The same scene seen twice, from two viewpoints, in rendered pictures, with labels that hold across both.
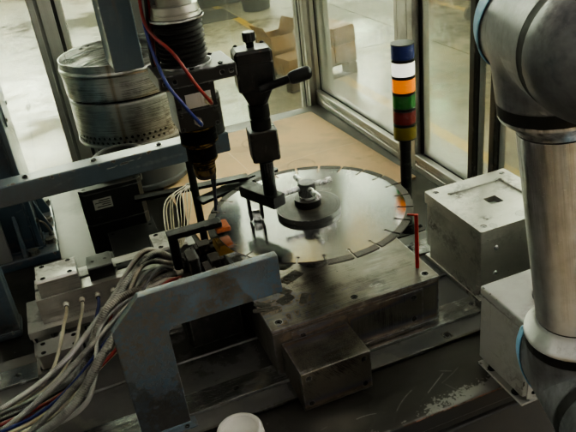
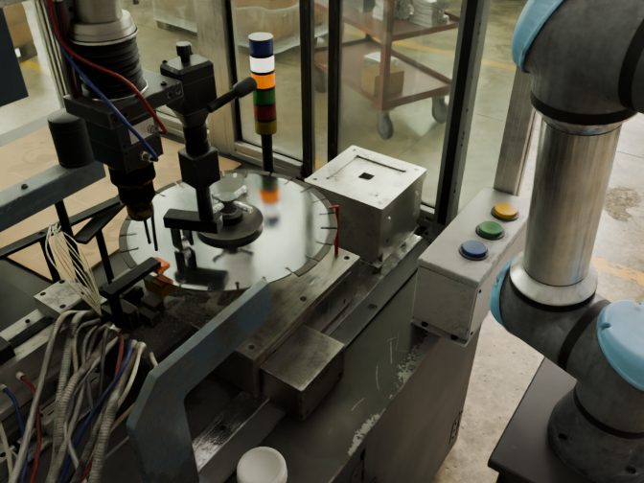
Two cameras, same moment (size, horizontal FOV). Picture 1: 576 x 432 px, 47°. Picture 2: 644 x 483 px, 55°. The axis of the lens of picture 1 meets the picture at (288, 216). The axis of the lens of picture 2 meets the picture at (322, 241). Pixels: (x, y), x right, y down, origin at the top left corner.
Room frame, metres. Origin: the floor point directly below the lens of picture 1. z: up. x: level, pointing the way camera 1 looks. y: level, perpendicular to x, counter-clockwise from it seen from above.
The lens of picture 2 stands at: (0.26, 0.35, 1.54)
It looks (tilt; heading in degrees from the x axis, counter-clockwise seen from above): 37 degrees down; 323
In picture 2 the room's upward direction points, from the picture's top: straight up
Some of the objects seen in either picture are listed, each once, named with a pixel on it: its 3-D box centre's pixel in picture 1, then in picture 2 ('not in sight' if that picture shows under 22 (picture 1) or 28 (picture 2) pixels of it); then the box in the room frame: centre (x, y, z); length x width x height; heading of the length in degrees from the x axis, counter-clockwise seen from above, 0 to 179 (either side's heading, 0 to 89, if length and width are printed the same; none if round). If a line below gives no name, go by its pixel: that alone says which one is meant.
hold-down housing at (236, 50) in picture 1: (257, 99); (193, 119); (0.96, 0.02, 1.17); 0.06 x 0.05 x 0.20; 99
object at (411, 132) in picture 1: (405, 130); (265, 124); (1.23, -0.25, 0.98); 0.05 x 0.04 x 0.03; 18
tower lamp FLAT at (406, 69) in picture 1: (403, 67); (262, 61); (1.23, -0.25, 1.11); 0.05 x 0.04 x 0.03; 18
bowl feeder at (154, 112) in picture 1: (134, 117); not in sight; (1.69, 0.37, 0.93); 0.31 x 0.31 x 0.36
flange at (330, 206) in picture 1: (308, 203); (229, 218); (1.01, -0.04, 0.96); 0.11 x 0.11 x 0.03
